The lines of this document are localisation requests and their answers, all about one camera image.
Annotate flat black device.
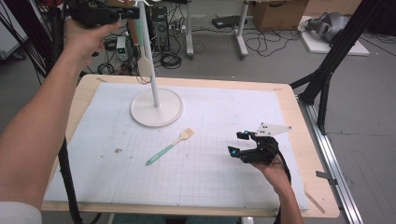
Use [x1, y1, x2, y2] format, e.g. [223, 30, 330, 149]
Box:
[212, 15, 248, 30]

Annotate white grid mat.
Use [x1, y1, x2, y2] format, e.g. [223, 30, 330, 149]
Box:
[43, 81, 311, 211]

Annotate person's left hand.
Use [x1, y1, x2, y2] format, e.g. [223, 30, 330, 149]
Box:
[64, 19, 123, 68]

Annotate person's white shirt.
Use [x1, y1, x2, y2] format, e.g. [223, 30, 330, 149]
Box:
[0, 200, 43, 224]

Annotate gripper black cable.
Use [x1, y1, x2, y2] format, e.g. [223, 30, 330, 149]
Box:
[49, 6, 104, 224]
[273, 148, 293, 224]

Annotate teal-handled wooden spoon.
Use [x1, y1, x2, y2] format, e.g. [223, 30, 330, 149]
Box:
[145, 127, 196, 166]

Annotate white floor board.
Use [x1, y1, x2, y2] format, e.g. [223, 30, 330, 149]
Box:
[298, 15, 371, 57]

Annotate aluminium rail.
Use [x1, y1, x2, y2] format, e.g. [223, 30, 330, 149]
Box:
[297, 96, 364, 224]

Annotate person's right hand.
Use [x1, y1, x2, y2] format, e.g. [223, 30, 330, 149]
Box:
[250, 160, 292, 195]

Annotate black frame post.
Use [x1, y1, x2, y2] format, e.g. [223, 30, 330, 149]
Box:
[289, 0, 396, 135]
[0, 0, 88, 94]

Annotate grey headset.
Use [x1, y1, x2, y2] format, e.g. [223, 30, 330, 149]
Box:
[304, 11, 351, 43]

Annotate black computer tower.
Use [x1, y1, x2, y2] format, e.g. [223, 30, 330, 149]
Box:
[125, 6, 171, 54]

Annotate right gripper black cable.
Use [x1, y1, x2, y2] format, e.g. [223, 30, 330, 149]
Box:
[273, 148, 293, 224]

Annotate cardboard box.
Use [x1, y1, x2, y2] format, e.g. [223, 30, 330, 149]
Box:
[251, 0, 309, 32]

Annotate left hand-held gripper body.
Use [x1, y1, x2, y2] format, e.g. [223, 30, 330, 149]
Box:
[66, 0, 123, 29]

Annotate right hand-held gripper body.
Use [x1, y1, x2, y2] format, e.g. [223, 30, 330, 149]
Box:
[241, 121, 293, 166]

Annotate white hook stand rack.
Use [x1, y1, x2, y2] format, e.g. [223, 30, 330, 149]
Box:
[118, 0, 184, 129]

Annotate small bench power supply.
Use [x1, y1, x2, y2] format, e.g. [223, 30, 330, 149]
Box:
[116, 35, 129, 62]

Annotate green-handled cream spatula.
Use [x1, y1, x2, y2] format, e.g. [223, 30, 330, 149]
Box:
[134, 15, 154, 78]

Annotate white desk leg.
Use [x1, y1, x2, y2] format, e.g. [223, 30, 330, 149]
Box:
[185, 0, 195, 60]
[233, 0, 250, 60]

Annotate thin wooden stick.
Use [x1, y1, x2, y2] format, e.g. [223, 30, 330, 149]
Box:
[304, 189, 327, 215]

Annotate wooden-handled wire whisk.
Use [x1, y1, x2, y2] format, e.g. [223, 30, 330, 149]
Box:
[122, 0, 152, 86]

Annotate loose black floor cables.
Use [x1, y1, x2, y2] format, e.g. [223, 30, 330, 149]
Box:
[245, 28, 302, 58]

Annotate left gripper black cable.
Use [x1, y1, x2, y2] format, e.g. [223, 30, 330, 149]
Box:
[49, 6, 104, 224]

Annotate white power strip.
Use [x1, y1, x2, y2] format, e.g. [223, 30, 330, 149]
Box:
[169, 24, 187, 34]

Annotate coiled black cable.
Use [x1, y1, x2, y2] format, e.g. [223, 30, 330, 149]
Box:
[159, 51, 183, 70]
[96, 62, 117, 76]

